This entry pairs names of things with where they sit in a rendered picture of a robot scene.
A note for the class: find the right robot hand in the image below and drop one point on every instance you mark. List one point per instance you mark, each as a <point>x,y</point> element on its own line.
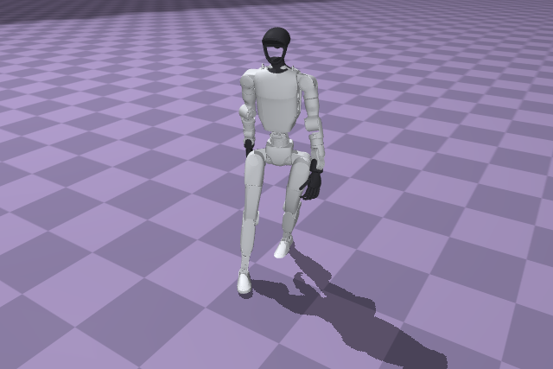
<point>248,145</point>

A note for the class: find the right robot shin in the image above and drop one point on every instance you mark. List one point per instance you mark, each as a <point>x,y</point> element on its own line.
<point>246,242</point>

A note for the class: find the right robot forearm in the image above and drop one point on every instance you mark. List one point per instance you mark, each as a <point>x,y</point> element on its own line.
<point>249,129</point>

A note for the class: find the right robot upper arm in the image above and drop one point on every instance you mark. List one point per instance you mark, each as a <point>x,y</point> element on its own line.
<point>248,109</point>

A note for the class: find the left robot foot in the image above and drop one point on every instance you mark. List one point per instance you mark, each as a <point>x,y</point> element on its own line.
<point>283,248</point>

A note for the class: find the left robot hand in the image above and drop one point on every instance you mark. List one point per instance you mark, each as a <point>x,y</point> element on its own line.
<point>313,182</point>

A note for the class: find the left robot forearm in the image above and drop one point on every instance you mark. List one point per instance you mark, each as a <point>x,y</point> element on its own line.
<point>317,149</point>

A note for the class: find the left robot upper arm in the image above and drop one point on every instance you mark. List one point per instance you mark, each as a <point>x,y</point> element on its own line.
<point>308,84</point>

